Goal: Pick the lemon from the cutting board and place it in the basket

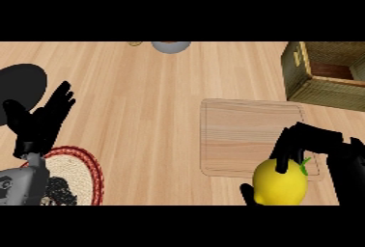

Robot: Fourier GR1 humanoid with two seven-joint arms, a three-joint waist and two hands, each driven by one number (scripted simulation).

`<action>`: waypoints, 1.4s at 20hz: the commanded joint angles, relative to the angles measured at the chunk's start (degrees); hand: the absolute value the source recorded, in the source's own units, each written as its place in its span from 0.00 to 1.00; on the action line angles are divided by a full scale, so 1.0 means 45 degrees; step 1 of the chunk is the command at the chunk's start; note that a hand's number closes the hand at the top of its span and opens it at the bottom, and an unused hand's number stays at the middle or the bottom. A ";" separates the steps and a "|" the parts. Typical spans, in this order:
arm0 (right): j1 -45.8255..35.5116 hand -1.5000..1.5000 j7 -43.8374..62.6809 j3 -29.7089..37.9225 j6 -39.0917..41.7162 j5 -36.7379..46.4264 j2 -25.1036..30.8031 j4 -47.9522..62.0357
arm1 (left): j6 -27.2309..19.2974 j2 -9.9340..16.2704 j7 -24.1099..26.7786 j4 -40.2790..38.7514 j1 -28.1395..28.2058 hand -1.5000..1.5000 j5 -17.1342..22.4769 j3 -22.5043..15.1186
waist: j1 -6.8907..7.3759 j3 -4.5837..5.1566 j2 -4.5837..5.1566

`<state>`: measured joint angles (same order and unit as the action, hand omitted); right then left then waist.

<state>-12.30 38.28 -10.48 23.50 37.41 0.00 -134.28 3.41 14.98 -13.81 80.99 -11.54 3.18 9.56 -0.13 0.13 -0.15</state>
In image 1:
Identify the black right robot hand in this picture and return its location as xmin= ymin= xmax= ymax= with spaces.
xmin=239 ymin=121 xmax=365 ymax=206

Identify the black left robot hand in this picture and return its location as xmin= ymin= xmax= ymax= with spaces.
xmin=1 ymin=80 xmax=77 ymax=160

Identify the yellow lemon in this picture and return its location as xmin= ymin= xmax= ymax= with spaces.
xmin=251 ymin=156 xmax=310 ymax=206

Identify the pale wooden cutting board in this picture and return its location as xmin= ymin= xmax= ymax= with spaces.
xmin=198 ymin=97 xmax=329 ymax=182

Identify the olive wicker basket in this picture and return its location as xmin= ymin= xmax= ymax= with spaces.
xmin=279 ymin=41 xmax=365 ymax=113

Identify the round black plate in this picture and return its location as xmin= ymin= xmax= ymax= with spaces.
xmin=0 ymin=63 xmax=50 ymax=126

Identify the round red-rimmed woven placemat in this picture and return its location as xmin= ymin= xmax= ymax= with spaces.
xmin=19 ymin=145 xmax=105 ymax=206

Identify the grey bowl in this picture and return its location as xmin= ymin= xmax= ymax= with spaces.
xmin=149 ymin=41 xmax=192 ymax=55

